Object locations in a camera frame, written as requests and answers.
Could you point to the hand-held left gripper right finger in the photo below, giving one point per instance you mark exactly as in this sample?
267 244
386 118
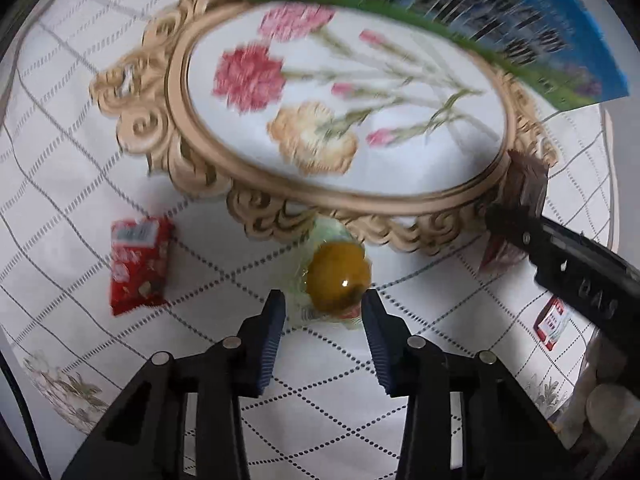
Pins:
377 350

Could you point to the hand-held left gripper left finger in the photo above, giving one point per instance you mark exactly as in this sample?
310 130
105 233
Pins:
270 345

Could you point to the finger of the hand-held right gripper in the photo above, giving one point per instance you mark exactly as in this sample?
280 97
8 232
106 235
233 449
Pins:
575 275

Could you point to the clear jelly cup yellow filling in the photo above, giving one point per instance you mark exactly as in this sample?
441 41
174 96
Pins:
337 275

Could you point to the dark red snack packet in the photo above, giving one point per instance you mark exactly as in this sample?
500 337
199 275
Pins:
527 175

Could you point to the cardboard box blue print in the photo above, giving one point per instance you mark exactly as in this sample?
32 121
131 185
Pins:
500 20

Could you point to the person's right hand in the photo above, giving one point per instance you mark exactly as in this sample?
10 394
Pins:
615 405

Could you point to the long red white snack packet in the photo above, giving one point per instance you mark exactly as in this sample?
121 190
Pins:
550 322

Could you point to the small red snack packet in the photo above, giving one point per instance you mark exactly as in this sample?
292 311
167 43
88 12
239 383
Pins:
140 270

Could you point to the white floral printed blanket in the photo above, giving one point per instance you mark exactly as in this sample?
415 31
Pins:
75 160

